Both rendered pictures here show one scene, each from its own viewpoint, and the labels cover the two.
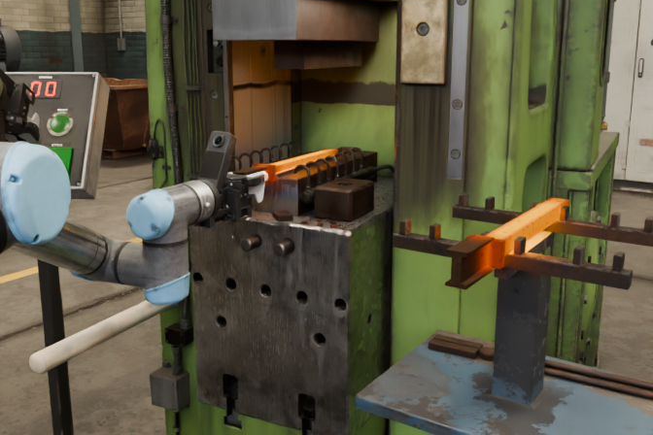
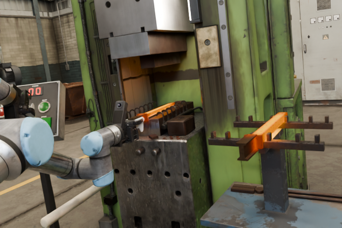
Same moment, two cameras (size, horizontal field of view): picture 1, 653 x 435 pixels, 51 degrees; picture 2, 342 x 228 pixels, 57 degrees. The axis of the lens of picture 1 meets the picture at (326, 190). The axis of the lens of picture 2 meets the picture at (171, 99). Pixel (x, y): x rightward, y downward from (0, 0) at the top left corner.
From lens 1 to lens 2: 0.03 m
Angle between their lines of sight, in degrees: 4
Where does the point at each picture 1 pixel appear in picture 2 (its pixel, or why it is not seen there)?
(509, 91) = (251, 65)
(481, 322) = (253, 175)
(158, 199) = (94, 136)
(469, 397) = (254, 212)
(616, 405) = (325, 207)
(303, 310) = (168, 180)
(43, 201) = (40, 144)
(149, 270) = (93, 170)
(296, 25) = (149, 48)
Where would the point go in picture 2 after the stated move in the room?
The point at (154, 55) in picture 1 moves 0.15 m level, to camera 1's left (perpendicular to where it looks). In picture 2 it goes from (84, 69) to (56, 73)
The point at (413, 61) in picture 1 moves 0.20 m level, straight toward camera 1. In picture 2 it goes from (205, 57) to (205, 58)
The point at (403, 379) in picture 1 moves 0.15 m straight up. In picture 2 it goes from (221, 207) to (217, 164)
